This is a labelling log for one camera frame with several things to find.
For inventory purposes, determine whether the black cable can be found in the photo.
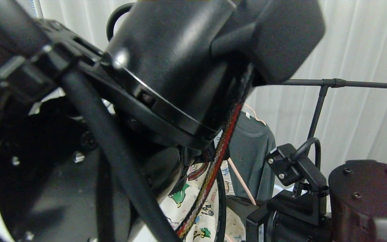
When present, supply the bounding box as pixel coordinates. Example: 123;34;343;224
292;137;322;169
213;167;228;242
0;0;181;242

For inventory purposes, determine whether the white curtain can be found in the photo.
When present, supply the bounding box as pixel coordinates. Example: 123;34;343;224
15;0;387;199

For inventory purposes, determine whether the pink clothes hanger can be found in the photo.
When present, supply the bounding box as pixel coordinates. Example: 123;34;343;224
226;157;258;206
243;104;267;126

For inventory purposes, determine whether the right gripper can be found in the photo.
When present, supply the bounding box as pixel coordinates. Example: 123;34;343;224
245;205;332;242

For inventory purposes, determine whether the black clothes rack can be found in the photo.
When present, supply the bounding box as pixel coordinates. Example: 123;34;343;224
280;78;387;159

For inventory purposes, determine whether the cream printed garment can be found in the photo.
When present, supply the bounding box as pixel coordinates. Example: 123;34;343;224
159;161;248;242

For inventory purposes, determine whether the dark grey T-shirt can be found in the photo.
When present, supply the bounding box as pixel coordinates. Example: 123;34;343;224
226;110;277;203

